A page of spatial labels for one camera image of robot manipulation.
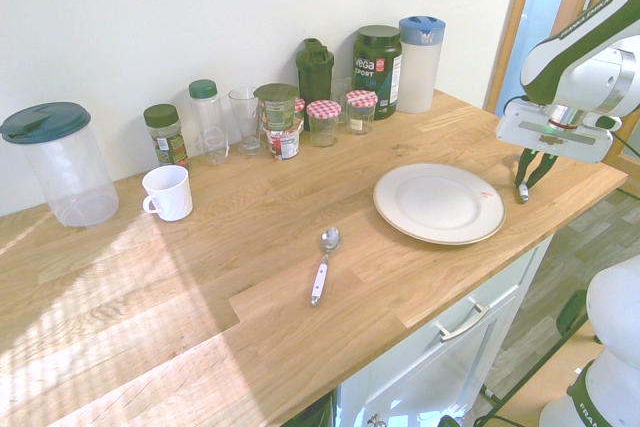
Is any clear bottle green lid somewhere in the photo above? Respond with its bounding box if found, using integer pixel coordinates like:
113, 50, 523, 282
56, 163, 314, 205
188, 78, 230, 167

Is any red-labelled yoghurt cup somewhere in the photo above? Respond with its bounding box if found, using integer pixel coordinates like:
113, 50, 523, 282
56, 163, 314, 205
263, 121, 304, 161

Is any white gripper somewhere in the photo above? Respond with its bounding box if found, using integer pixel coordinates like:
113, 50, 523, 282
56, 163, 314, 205
495, 99, 615, 189

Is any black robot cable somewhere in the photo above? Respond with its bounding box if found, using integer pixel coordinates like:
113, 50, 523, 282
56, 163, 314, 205
612, 130, 640, 154

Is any clear pitcher dark blue lid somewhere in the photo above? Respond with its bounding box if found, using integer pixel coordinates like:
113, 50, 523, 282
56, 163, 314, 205
0, 100, 120, 228

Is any green-labelled plastic cup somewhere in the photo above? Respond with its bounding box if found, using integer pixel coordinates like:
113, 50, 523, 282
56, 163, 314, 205
253, 83, 301, 132

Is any white-handled metal spoon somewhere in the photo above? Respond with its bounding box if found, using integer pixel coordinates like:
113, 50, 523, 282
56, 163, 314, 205
309, 226, 343, 308

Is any spice jar dark lid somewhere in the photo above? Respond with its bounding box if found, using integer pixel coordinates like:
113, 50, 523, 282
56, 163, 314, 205
143, 103, 191, 172

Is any dark green shaker bottle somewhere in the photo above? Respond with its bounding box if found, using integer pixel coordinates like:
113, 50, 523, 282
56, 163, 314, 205
295, 37, 335, 113

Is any white-handled metal fork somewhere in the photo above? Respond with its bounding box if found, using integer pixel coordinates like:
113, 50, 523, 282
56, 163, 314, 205
503, 155, 532, 205

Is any wooden door frame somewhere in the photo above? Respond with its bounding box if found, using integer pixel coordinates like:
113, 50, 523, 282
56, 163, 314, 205
482, 0, 640, 164

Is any tall clear drinking glass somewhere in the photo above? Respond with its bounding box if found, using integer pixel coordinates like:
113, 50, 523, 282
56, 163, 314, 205
228, 87, 267, 157

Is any small clear glass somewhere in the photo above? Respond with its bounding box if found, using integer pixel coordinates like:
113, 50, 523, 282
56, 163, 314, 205
330, 77, 354, 124

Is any white kitchen cabinet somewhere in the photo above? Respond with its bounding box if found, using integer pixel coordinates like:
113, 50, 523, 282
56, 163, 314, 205
332, 234, 556, 427

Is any white ceramic mug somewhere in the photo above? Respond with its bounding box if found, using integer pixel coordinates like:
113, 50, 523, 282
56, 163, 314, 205
141, 164, 194, 222

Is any metal cabinet handle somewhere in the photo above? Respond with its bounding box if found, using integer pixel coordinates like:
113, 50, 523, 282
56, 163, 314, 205
433, 302, 490, 343

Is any black green clamp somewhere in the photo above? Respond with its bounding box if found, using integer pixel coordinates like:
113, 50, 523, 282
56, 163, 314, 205
555, 290, 609, 343

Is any white gold-rimmed plate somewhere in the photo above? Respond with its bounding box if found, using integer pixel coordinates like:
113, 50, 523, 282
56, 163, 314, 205
373, 162, 507, 247

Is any white jug blue lid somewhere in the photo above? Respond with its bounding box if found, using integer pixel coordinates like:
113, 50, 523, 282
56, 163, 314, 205
397, 15, 447, 114

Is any dark Vega protein tub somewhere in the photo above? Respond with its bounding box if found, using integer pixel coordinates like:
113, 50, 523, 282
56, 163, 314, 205
352, 24, 404, 122

